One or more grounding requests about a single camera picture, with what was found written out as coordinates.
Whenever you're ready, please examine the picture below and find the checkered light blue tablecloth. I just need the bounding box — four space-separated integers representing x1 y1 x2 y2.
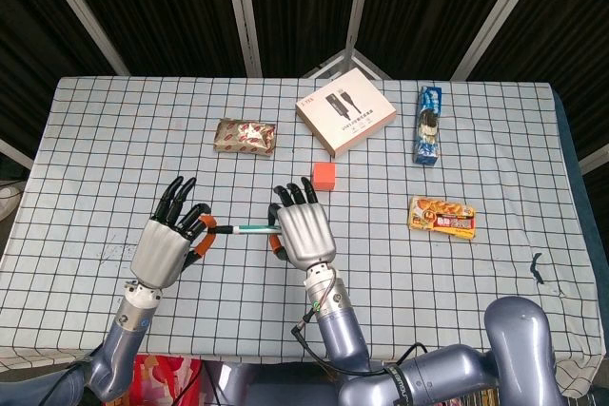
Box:
0 74 609 374

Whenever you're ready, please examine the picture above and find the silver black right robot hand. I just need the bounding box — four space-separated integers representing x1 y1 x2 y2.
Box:
267 177 338 270

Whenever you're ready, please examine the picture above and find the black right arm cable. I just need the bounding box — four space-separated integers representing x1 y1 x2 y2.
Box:
290 277 429 377

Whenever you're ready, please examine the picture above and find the gold red snack packet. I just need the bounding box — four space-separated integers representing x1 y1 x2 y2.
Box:
211 118 278 159

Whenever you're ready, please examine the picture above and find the red shopping bag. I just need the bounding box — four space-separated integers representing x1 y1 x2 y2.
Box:
130 353 204 406

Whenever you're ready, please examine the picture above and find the blue-grey robot torso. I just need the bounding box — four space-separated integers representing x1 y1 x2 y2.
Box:
204 360 344 406

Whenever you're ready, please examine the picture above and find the yellow curry box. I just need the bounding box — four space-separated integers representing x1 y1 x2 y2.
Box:
406 194 478 241

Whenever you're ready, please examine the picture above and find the white green marker pen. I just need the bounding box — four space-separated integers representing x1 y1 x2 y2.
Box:
231 223 282 236

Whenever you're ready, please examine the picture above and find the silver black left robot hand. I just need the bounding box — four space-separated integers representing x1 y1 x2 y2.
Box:
130 176 219 289

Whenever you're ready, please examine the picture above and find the white pink cable box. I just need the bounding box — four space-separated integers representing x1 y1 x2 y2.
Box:
294 68 399 159

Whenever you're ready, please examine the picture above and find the orange cube block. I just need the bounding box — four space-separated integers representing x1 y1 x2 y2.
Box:
311 162 338 192

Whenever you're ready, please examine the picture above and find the blue cookie package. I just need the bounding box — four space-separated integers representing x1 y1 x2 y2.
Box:
412 85 447 167

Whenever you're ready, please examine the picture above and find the white metal partition frame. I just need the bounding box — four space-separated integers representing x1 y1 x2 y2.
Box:
450 0 553 82
221 0 264 78
578 146 609 175
31 0 130 77
300 0 392 81
0 138 35 170

